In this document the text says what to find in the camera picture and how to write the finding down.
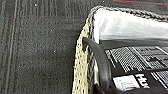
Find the black box with grey print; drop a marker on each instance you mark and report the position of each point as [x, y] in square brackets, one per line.
[140, 60]

